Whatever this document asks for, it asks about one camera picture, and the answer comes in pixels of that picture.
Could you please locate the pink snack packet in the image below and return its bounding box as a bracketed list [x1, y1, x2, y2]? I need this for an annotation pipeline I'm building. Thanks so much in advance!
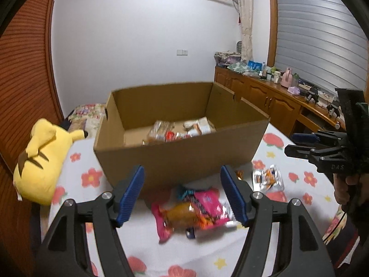
[151, 187, 236, 243]

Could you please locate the white red snack pouch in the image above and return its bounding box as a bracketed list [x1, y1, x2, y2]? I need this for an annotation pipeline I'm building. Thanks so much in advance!
[183, 117, 216, 137]

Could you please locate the orange braised meat packet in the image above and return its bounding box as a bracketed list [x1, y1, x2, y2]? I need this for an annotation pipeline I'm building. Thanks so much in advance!
[159, 201, 214, 229]

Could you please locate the clear wafer pack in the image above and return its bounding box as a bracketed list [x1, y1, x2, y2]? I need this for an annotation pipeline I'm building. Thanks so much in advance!
[143, 120, 175, 145]

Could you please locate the blue white snack packet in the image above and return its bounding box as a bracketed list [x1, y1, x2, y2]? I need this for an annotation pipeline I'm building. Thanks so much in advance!
[186, 227, 196, 239]

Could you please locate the person's right hand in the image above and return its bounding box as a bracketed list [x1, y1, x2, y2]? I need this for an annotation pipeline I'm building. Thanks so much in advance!
[333, 174, 360, 205]

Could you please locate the wooden sideboard cabinet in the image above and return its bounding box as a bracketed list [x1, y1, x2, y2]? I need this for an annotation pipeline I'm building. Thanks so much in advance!
[214, 66, 345, 136]

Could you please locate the purple small box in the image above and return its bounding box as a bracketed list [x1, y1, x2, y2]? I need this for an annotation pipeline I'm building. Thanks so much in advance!
[288, 86, 301, 96]

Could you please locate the pink kettle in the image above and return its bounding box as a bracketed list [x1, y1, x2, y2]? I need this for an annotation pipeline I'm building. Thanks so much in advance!
[280, 68, 293, 88]

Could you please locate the yellow plush toy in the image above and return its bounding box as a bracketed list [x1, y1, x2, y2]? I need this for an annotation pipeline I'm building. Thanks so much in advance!
[13, 118, 88, 206]

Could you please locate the grey window blind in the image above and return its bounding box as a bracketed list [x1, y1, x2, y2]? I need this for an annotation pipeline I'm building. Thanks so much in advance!
[275, 0, 368, 92]

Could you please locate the teal foil candy packet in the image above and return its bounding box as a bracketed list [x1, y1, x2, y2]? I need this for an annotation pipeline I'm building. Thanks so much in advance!
[176, 185, 196, 201]

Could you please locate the floral pillow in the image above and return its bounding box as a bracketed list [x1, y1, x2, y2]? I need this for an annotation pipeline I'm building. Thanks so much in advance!
[67, 103, 105, 138]

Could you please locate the brown cardboard box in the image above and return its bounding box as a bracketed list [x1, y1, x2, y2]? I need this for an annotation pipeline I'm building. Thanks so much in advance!
[94, 83, 269, 192]

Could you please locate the wooden slatted wardrobe door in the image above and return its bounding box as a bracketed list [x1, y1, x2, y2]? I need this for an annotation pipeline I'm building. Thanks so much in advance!
[1, 0, 64, 276]

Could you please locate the beige curtain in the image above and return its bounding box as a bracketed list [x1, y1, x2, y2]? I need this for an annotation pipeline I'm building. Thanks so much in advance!
[238, 0, 253, 61]

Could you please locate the white wall switch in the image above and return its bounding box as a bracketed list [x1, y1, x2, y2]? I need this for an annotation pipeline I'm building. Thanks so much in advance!
[176, 49, 188, 56]

